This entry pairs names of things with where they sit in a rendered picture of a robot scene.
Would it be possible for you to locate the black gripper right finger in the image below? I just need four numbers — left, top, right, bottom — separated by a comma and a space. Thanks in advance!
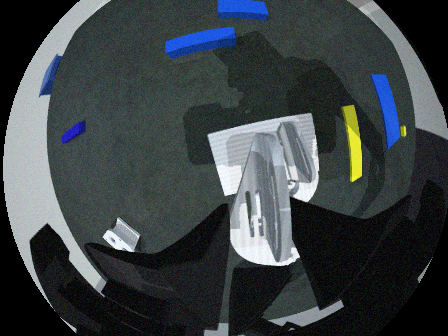
289, 195, 412, 311

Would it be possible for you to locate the blue flat plate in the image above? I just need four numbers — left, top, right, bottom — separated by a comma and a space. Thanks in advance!
369, 73, 400, 149

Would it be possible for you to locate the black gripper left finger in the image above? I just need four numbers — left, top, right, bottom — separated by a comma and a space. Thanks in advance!
84, 204, 231, 331

